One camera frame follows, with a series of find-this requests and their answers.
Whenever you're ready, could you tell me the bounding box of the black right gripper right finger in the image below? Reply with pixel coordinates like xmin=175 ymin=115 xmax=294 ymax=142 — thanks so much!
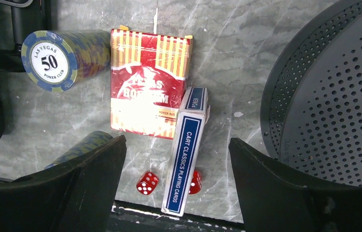
xmin=228 ymin=138 xmax=362 ymax=232

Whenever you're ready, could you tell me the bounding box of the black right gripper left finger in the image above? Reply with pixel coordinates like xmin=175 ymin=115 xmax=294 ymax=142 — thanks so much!
xmin=0 ymin=135 xmax=127 ymax=232

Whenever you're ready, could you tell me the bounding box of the blue playing card deck box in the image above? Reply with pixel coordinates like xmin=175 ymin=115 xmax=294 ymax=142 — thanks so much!
xmin=161 ymin=87 xmax=211 ymax=217

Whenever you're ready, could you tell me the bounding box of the red Texas Holdem card box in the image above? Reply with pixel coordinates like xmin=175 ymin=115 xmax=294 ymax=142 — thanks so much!
xmin=110 ymin=26 xmax=193 ymax=139

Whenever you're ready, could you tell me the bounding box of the red die left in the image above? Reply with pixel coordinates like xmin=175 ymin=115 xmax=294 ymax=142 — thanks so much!
xmin=136 ymin=172 xmax=159 ymax=195

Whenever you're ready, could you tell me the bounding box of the red die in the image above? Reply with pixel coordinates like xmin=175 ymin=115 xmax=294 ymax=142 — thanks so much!
xmin=189 ymin=170 xmax=202 ymax=194
xmin=136 ymin=172 xmax=159 ymax=195

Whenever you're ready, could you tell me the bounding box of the red die right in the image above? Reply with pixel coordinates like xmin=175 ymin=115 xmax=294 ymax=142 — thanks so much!
xmin=189 ymin=170 xmax=202 ymax=194

